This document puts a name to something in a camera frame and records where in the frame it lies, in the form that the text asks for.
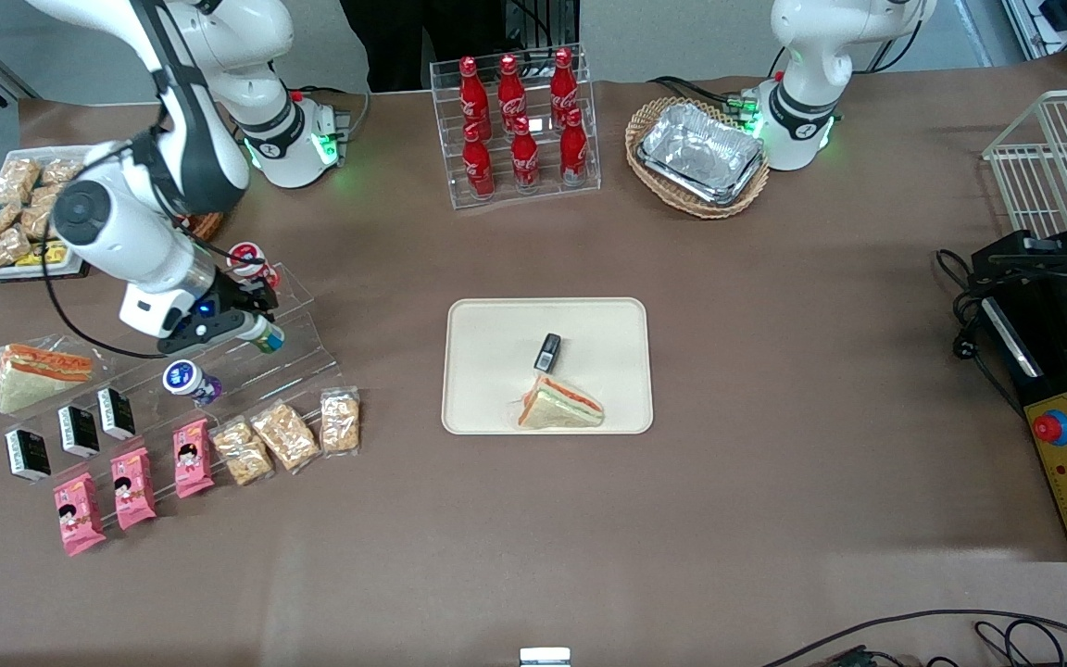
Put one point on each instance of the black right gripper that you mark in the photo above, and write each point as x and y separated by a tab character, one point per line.
239	293

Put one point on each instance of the green lid yogurt cup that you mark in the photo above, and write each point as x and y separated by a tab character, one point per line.
271	338

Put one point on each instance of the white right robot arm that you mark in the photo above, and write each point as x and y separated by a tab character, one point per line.
172	139

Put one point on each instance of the cream plastic tray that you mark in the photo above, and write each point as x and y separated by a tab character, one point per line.
496	371

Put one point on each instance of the aluminium foil tray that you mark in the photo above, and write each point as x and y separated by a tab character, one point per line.
700	153

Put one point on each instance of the red lid yogurt cup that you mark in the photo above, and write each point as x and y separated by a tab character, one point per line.
244	257

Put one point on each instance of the clear acrylic stepped stand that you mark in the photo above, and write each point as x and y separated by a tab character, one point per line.
297	357

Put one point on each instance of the round wicker basket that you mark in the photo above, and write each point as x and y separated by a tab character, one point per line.
205	225

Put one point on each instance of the clear peanut brittle pack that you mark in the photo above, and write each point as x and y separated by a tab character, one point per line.
284	436
340	422
243	453

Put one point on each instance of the black yellow control box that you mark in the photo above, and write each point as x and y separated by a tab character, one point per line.
1057	408

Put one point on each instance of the pink snack pack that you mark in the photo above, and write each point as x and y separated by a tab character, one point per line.
78	514
132	489
193	459

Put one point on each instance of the small black box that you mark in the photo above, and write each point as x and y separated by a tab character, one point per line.
547	353
28	454
79	432
116	413

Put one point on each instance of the low clear acrylic riser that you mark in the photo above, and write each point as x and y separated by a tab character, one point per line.
158	500

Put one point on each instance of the yellow snack pack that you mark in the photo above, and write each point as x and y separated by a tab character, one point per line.
38	257

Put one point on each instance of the thin black board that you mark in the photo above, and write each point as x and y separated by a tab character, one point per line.
33	276

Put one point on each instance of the wrapped triangle sandwich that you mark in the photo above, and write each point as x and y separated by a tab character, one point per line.
33	375
559	408

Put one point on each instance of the red cola bottle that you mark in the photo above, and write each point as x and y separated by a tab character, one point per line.
478	167
510	88
574	151
471	93
563	83
525	159

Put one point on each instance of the brown paper table cover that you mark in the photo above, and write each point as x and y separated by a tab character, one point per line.
774	371

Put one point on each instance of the person in dark clothes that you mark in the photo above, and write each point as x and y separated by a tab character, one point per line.
395	42

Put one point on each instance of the clear acrylic bottle rack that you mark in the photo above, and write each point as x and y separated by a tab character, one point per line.
580	181

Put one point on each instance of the oval wicker basket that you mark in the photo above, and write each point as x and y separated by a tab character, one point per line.
649	176

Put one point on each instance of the small silver device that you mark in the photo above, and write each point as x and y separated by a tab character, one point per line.
545	658

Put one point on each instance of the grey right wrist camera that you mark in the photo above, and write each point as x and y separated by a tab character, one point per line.
205	335

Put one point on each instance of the aluminium frame rack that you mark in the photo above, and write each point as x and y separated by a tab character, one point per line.
1066	32

